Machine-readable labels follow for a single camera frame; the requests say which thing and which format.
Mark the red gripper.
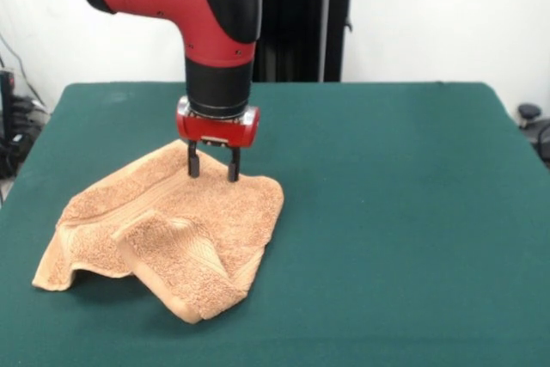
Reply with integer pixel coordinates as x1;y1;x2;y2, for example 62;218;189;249
175;96;261;184

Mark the orange terry towel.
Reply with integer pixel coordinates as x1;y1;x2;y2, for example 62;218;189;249
31;138;285;325

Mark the dark green table cloth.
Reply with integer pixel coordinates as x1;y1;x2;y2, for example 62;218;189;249
0;81;550;367

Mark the black equipment pile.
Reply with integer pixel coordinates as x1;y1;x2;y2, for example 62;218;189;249
0;95;51;180

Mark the black upright device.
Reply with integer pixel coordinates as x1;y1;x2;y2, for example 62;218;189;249
0;69;17;147

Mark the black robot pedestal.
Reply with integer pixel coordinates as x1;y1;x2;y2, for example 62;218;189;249
251;0;371;83

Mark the grey cable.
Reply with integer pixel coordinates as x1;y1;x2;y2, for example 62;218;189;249
0;33;47;110

